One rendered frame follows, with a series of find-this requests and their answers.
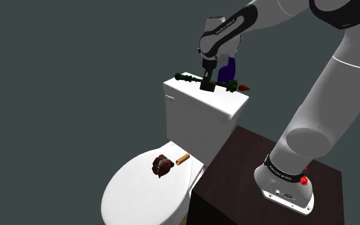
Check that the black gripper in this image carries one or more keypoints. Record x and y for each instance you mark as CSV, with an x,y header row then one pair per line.
x,y
207,64

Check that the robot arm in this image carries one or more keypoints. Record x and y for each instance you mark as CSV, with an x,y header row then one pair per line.
x,y
323,102

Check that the dark blue bottle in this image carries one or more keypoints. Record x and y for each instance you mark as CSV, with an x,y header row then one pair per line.
x,y
227,70

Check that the dark brown box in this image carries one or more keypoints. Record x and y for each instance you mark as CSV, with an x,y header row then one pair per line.
x,y
207,85

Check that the green stemmed rose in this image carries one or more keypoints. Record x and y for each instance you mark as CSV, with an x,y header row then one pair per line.
x,y
229,85

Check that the white toilet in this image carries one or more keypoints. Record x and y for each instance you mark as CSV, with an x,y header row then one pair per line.
x,y
198,115

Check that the brown cardboard tube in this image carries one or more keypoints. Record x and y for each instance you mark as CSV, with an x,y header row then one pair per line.
x,y
182,159

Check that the dark red toy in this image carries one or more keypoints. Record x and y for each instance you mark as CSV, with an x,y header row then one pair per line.
x,y
161,165

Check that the dark robot stand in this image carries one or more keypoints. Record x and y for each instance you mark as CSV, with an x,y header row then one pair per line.
x,y
229,180

